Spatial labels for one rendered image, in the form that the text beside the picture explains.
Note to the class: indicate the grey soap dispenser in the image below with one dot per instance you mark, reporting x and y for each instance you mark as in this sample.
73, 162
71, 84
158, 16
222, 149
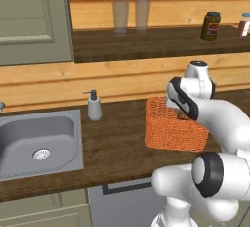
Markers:
94, 108

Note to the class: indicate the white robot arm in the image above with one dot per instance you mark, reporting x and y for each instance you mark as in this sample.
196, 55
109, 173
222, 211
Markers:
224, 120

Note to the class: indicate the grey-green wall cabinet door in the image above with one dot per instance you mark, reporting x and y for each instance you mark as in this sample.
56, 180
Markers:
32, 19

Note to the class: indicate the grey sink tap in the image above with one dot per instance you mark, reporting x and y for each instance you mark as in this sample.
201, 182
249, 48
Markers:
1, 107

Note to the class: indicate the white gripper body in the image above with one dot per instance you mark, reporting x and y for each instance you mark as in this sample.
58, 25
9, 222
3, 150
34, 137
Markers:
172, 103

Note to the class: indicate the clear drinking glass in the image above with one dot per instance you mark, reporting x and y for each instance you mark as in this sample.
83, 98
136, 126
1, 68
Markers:
120, 15
142, 14

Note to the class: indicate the orange woven basket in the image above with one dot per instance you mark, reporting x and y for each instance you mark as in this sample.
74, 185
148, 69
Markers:
169, 129

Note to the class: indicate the grey dishwasher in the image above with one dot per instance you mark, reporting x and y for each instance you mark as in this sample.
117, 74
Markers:
123, 209

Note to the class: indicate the dark jar with red label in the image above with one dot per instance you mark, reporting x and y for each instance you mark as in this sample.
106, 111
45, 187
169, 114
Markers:
210, 26

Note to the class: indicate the dark wooden wall shelf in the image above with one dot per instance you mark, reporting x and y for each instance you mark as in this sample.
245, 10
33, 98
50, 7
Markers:
146, 45

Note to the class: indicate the grey steel sink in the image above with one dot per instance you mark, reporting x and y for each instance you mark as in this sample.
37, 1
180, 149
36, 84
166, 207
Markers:
39, 139

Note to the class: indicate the grey-green base cabinet front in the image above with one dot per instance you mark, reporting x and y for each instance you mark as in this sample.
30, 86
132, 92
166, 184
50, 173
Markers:
42, 209

